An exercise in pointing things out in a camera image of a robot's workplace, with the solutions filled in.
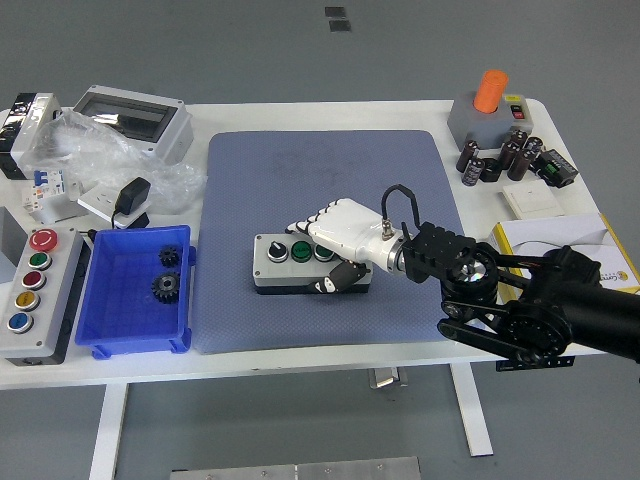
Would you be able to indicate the black module with green terminal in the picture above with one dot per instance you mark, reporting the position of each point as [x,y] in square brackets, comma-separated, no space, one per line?
[555,167]

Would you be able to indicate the white metal bracket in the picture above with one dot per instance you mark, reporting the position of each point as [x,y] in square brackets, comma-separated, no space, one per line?
[60,212]

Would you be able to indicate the yellow white carton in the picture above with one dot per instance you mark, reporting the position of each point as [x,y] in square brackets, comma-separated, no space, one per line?
[545,232]

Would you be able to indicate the blue plastic bin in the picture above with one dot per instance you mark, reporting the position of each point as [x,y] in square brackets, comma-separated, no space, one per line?
[130,320]

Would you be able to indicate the grey switch box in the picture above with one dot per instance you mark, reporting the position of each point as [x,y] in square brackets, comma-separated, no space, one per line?
[475,127]

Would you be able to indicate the black white carton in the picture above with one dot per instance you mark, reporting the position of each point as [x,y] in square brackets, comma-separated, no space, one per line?
[30,125]

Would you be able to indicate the clear plastic bag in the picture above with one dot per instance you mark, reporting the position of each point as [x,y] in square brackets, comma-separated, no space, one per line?
[90,155]

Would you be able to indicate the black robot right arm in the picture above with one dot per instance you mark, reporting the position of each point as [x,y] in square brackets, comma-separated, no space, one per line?
[600,305]

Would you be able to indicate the white wall switch plate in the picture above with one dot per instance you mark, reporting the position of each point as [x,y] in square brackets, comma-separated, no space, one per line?
[532,200]

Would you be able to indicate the white wall socket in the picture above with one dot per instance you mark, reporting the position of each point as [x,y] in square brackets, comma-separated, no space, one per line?
[97,200]

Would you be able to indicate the dark brown cylindrical capacitor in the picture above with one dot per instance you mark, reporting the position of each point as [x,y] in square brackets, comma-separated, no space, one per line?
[510,155]
[468,152]
[534,146]
[473,172]
[519,137]
[519,165]

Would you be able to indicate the orange cylinder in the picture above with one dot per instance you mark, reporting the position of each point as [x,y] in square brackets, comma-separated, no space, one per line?
[490,92]

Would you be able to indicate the short black capacitor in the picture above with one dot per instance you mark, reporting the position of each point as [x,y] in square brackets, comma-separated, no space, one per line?
[491,170]

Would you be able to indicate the small black gear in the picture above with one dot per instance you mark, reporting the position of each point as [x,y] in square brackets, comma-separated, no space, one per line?
[170,256]

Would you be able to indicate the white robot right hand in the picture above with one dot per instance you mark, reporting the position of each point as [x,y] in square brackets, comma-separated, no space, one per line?
[345,230]

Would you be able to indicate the white table leg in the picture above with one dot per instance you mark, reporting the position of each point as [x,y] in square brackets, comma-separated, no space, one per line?
[472,415]
[107,430]

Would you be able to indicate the grey four-button control box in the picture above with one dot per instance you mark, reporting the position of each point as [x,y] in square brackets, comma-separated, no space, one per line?
[280,272]

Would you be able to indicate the large black gear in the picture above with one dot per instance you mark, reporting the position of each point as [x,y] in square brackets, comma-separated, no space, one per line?
[166,287]

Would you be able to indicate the grey five-button control box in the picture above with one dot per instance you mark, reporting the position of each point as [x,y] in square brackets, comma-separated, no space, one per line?
[50,320]

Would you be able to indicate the black power adapter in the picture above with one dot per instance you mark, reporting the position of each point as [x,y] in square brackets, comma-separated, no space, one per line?
[132,195]

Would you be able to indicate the grey enclosure with clear lid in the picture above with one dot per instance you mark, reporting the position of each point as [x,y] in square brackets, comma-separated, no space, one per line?
[172,135]

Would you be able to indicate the grey metal box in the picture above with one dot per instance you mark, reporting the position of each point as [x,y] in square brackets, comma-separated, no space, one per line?
[10,245]

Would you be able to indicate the black table control panel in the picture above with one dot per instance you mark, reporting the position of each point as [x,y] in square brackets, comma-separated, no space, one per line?
[550,364]

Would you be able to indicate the blue-grey textured mat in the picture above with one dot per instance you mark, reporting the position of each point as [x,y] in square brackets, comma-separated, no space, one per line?
[280,190]

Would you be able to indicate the white blue circuit breaker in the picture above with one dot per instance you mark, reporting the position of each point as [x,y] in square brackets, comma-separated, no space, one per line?
[45,190]

